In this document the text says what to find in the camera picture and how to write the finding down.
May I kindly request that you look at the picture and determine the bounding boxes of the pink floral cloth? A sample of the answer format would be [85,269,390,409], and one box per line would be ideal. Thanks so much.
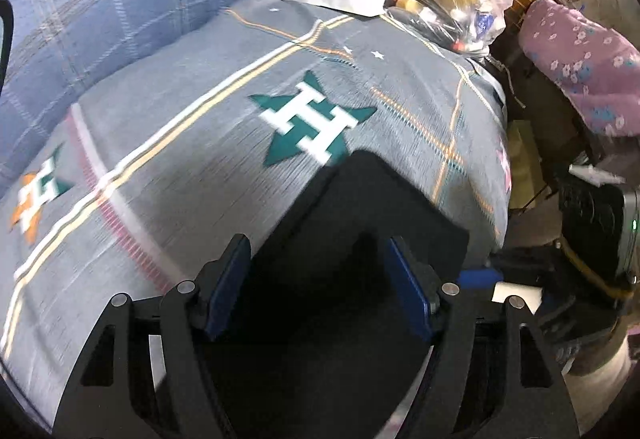
[518,0,639,137]

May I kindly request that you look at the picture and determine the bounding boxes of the black pants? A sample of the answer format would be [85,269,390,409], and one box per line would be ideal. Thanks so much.
[212,150,469,438]

